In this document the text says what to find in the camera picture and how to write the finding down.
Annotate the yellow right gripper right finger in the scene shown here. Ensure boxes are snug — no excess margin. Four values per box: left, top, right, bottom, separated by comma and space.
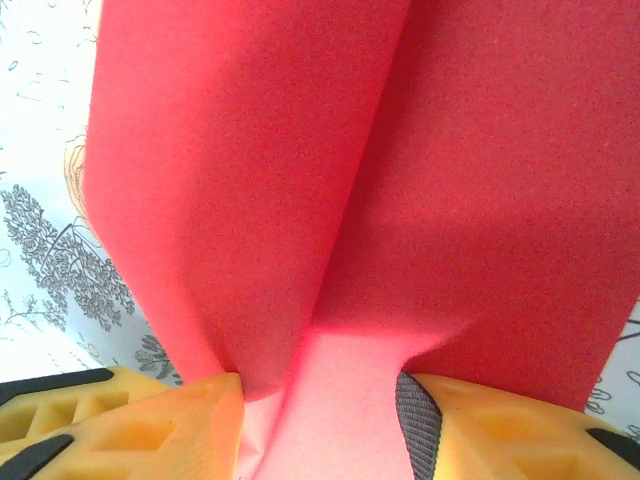
394, 370, 640, 480

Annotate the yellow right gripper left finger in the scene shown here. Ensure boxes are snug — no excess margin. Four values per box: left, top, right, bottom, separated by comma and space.
0, 366, 246, 480

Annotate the red paper sheet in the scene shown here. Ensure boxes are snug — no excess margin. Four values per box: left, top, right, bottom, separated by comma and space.
82, 0, 640, 480

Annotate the floral patterned table cover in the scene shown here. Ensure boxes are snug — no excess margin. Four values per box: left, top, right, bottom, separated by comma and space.
0, 0, 640, 435

